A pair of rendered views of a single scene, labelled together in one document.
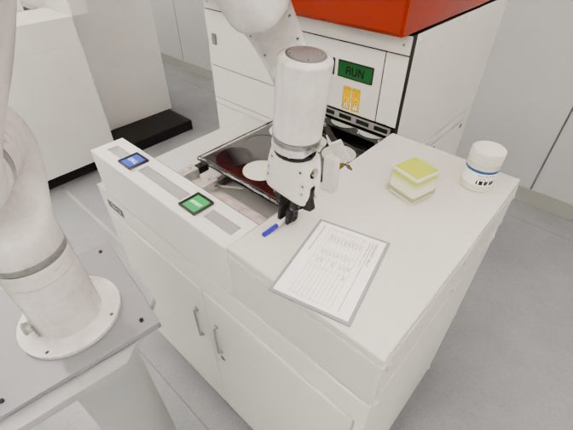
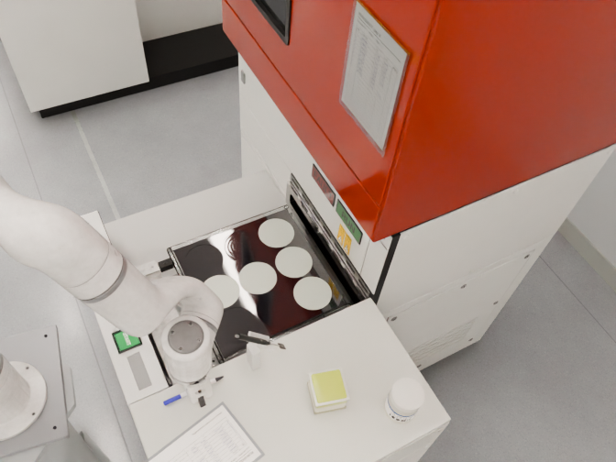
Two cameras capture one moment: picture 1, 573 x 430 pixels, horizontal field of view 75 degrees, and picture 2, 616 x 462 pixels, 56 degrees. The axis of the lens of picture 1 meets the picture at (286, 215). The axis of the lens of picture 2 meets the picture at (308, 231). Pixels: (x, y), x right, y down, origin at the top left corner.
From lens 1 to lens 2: 0.84 m
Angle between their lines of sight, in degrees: 16
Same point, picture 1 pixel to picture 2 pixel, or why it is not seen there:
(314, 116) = (189, 373)
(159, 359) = (114, 383)
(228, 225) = (143, 376)
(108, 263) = (49, 352)
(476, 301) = (491, 446)
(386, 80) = (370, 251)
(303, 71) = (172, 358)
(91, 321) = (16, 416)
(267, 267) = (150, 441)
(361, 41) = not seen: hidden behind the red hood
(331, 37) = not seen: hidden behind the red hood
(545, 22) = not seen: outside the picture
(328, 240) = (214, 430)
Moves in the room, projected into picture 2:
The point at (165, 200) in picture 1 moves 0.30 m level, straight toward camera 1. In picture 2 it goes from (104, 323) to (80, 454)
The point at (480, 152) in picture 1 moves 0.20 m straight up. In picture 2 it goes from (393, 396) to (414, 356)
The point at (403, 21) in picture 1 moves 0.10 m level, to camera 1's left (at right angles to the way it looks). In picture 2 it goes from (374, 231) to (329, 216)
